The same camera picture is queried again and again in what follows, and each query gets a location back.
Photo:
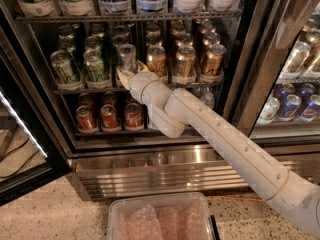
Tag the gold can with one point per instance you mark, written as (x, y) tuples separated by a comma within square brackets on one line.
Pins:
[(156, 60), (184, 61), (213, 59)]

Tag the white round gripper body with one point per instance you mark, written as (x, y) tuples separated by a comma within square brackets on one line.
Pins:
[(137, 81)]

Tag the green can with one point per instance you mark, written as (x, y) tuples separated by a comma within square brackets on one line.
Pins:
[(95, 66), (64, 67)]

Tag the green can front left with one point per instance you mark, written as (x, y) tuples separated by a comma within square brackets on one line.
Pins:
[(64, 67)]

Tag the water bottle right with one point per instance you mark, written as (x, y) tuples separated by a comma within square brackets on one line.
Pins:
[(208, 99)]

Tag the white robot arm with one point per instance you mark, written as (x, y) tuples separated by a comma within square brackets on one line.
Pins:
[(295, 198)]

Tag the blue pepsi can right fridge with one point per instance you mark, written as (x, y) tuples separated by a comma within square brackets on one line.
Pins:
[(288, 107)]

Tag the white can right fridge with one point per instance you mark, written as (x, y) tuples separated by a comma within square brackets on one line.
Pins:
[(297, 57)]

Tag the red soda can right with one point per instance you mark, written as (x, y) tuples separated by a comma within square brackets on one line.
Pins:
[(133, 116)]

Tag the red soda can middle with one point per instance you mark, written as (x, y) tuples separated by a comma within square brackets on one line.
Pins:
[(109, 117)]

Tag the open glass fridge door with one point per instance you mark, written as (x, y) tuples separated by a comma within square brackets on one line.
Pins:
[(32, 158)]

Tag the red soda can left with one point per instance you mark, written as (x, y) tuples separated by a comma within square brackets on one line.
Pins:
[(85, 118)]

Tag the stainless steel fridge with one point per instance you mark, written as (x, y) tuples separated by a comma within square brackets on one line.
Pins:
[(257, 35)]

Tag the red soda can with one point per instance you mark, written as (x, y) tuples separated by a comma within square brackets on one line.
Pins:
[(133, 116), (85, 118), (109, 117)]

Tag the silver redbull can front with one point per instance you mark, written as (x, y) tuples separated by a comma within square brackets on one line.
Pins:
[(127, 54)]

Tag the clear plastic storage bin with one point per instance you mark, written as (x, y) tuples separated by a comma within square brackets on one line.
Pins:
[(182, 216)]

